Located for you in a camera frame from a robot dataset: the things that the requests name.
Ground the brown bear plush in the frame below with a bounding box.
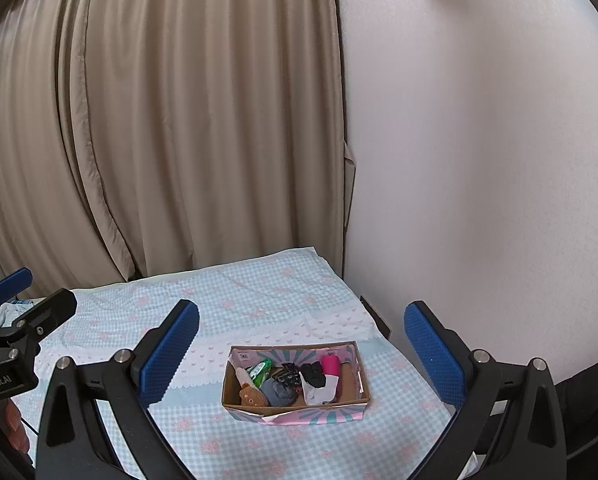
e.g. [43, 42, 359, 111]
[239, 385, 269, 408]

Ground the magenta cylindrical pouch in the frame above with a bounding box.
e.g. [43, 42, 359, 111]
[321, 354, 341, 377]

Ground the black sock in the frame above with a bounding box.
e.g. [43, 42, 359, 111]
[299, 361, 326, 388]

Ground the green tissue pack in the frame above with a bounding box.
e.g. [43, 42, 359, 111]
[247, 359, 273, 387]

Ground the grey sock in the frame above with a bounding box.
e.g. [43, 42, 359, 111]
[260, 378, 298, 408]

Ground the person's left hand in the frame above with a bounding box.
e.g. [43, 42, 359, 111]
[0, 399, 30, 454]

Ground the pink patterned cardboard box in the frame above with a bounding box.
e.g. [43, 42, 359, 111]
[221, 341, 371, 426]

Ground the beige curtain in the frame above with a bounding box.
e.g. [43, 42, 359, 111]
[0, 0, 347, 296]

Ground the blue checkered bed blanket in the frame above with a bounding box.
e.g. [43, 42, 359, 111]
[16, 248, 450, 479]

